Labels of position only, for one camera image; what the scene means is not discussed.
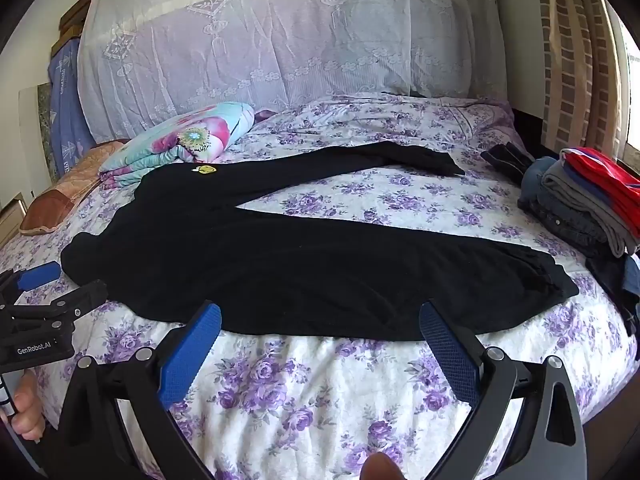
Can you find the folded teal floral blanket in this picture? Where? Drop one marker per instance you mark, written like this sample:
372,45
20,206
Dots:
165,145

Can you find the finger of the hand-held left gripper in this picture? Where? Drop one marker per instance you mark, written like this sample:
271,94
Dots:
40,275
85,295

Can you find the dark folded cloth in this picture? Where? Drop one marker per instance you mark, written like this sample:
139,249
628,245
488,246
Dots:
507,160

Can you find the bright window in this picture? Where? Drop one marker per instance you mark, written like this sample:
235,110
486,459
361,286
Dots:
632,85

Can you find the stack of folded clothes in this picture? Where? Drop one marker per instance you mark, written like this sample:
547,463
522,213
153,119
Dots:
550,215

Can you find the grey folded garment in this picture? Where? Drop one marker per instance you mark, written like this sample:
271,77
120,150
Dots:
575,190

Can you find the person's left hand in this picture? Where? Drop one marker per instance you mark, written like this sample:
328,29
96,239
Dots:
27,405

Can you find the person's right hand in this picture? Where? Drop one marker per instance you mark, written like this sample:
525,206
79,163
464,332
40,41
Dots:
381,467

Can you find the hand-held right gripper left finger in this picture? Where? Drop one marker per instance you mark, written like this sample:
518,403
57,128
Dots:
192,355

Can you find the dark blue garment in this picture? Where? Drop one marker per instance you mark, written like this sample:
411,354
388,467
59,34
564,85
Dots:
615,280

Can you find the black pants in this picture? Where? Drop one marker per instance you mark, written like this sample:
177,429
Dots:
250,260

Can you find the orange pillow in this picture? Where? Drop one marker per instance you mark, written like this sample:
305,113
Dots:
65,185

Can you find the beige checked curtain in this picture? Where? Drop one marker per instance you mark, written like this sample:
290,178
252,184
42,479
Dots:
570,60

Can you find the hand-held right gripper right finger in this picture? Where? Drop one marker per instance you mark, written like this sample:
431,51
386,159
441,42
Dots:
450,355

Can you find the white lace cover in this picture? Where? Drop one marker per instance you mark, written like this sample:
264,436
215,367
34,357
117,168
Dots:
275,45

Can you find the leaning pale panel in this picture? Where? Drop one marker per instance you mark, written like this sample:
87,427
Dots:
40,125

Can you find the red striped folded garment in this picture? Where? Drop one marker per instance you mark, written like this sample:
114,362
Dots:
605,175

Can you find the blue storage bag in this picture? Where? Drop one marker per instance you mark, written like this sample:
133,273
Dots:
65,100

